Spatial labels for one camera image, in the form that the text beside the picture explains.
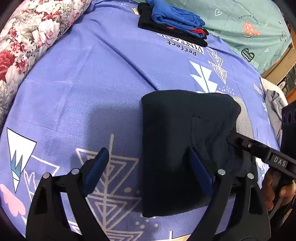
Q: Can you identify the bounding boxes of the dark navy pants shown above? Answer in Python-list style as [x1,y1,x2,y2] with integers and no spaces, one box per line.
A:
[142,90,257,217]

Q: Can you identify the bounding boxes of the right hand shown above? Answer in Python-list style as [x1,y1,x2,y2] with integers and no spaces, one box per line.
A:
[261,169,295,211]

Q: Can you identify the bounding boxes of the purple printed bedsheet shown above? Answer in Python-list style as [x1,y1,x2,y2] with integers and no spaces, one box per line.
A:
[1,1,278,240]

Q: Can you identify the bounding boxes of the green heart print pillow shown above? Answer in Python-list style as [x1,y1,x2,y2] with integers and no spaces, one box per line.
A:
[165,1,292,73]

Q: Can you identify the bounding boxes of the blue folded pants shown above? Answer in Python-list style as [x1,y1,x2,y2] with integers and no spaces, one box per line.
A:
[146,0,207,38]

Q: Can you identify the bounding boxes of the black folded pants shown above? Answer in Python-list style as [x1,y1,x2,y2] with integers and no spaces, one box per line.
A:
[137,3,209,47]

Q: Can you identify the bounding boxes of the floral rolled blanket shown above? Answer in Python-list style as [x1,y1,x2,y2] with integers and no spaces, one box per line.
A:
[1,0,92,125]

